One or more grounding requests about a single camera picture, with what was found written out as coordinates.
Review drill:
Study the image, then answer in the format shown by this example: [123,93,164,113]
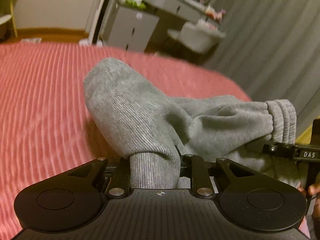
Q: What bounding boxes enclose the grey vanity desk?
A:
[143,0,220,27]

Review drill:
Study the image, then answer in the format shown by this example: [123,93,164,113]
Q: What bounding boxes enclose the pink plush toy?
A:
[215,9,226,24]

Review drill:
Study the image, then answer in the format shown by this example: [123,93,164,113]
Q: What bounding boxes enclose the yellow-legged side table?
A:
[1,0,17,42]

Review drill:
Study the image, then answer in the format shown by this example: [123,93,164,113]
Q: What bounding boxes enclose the grey sweatpants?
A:
[84,58,308,189]

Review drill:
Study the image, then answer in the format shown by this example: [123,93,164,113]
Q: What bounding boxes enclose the pink ribbed bedspread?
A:
[1,42,249,239]

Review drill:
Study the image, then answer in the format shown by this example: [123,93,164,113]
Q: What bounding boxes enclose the grey bedside cabinet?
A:
[102,0,159,53]

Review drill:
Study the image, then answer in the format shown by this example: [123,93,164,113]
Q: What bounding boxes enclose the grey upholstered chair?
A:
[167,20,226,54]

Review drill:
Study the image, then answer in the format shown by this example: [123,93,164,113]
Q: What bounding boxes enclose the person's hand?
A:
[298,181,320,197]

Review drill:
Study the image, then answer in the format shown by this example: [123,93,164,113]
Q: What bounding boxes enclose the white tower air conditioner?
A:
[79,0,110,46]

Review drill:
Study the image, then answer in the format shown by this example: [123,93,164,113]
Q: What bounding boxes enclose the grey curtain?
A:
[204,0,319,134]

